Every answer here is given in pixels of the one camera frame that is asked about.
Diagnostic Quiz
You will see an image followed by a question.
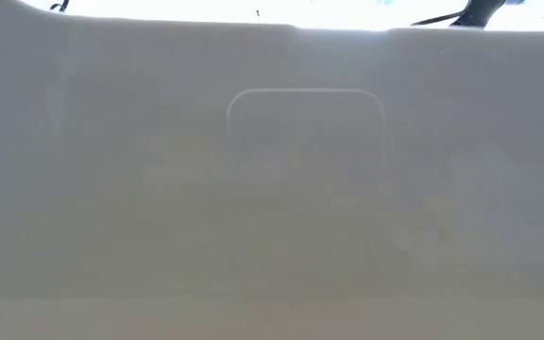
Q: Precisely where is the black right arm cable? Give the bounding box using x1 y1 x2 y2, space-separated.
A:
410 9 469 27

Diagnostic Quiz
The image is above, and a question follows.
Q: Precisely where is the translucent grey plastic tray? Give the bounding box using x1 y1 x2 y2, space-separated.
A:
0 0 544 340

